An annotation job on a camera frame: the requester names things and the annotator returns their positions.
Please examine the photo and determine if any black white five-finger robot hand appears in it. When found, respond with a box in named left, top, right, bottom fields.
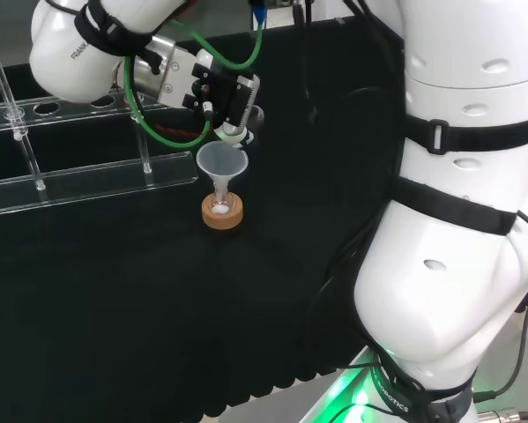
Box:
left=156, top=42, right=261, bottom=150

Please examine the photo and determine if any blue cable plug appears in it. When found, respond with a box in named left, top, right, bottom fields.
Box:
left=250, top=0, right=270, bottom=28

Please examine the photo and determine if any clear weighing funnel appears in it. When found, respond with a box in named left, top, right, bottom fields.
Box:
left=234, top=104, right=266, bottom=149

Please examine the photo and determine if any black bench cloth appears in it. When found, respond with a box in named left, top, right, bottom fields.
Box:
left=0, top=17, right=406, bottom=420

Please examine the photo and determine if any small glass round-bottom flask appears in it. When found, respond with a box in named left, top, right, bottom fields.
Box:
left=210, top=186, right=235, bottom=218

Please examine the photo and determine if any clear acrylic funnel stand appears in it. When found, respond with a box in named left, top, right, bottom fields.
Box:
left=0, top=56, right=199, bottom=217

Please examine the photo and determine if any black cable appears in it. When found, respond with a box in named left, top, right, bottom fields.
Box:
left=301, top=83, right=406, bottom=385
left=473, top=210, right=528, bottom=400
left=291, top=0, right=323, bottom=128

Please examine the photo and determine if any cork ring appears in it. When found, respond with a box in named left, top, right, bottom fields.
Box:
left=201, top=193, right=245, bottom=231

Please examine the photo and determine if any clear plastic funnel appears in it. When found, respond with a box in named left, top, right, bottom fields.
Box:
left=196, top=140, right=249, bottom=200

